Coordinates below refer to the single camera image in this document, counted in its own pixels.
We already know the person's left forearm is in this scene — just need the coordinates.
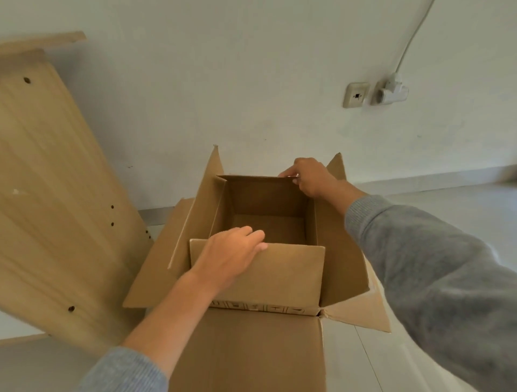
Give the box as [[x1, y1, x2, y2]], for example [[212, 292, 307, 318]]
[[77, 270, 221, 392]]

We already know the brown cardboard box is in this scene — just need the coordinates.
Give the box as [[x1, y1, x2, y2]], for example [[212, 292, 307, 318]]
[[122, 145, 392, 392]]

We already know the white wall socket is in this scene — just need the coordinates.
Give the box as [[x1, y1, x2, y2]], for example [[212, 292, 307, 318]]
[[343, 82, 371, 109]]

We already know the person's right hand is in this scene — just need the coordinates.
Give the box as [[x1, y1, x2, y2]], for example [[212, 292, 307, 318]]
[[278, 157, 349, 199]]

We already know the person's right forearm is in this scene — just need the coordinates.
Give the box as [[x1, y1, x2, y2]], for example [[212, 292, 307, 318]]
[[315, 180, 517, 392]]

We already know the light wooden furniture panel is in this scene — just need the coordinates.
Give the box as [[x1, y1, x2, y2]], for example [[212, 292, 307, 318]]
[[0, 31, 156, 356]]

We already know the person's left hand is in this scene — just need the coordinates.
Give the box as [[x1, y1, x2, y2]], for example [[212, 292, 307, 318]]
[[189, 226, 269, 288]]

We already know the white plug adapter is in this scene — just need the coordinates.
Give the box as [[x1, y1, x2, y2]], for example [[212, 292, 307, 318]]
[[372, 73, 409, 106]]

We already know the white power cable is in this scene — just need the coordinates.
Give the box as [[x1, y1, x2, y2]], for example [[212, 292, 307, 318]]
[[396, 0, 437, 75]]

